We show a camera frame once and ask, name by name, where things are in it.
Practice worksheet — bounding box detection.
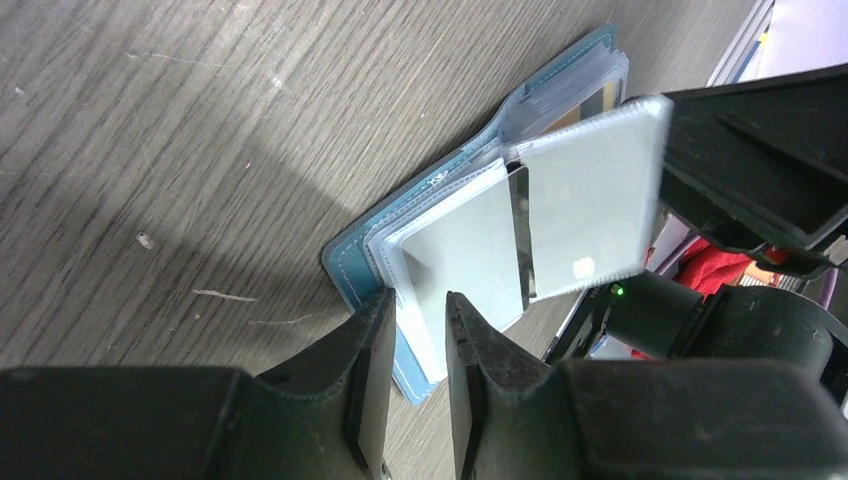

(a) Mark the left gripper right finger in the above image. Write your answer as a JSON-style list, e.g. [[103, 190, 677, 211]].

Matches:
[[445, 292, 847, 479]]

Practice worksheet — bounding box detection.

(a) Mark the dark grey credit card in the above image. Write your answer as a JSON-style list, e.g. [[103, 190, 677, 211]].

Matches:
[[506, 95, 674, 302]]

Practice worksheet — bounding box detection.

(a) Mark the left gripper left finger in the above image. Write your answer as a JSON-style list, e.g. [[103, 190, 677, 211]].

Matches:
[[1, 289, 396, 479]]

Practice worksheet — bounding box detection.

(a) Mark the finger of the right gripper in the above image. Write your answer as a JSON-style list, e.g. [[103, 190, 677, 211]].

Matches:
[[660, 65, 847, 279]]

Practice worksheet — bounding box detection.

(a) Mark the red cloth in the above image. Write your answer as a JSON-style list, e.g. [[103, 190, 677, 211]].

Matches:
[[666, 236, 782, 295]]

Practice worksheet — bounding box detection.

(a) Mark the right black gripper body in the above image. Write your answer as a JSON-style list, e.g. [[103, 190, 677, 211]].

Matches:
[[543, 272, 847, 398]]

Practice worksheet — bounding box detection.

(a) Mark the grey card left sleeve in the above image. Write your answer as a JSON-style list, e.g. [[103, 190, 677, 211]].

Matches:
[[395, 160, 524, 382]]

